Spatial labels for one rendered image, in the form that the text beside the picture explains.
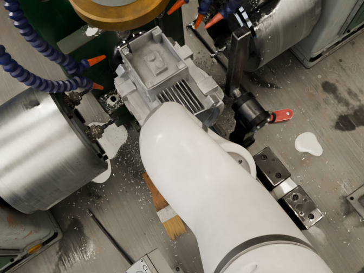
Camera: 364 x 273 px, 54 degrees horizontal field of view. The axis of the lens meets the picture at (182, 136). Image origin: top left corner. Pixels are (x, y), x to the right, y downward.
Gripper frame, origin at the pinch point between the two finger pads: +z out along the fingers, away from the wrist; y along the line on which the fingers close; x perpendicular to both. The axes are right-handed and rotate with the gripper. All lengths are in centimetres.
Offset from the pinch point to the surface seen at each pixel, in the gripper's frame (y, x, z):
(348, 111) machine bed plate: 50, -26, 18
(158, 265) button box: -16.4, -17.1, -7.5
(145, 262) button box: -18.2, -14.7, -8.2
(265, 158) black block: 19.5, -21.5, 14.1
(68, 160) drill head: -20.0, 8.7, 1.3
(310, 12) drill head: 42.1, 6.7, 2.3
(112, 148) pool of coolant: -13.1, 0.6, 33.4
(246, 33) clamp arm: 19.8, 11.8, -11.9
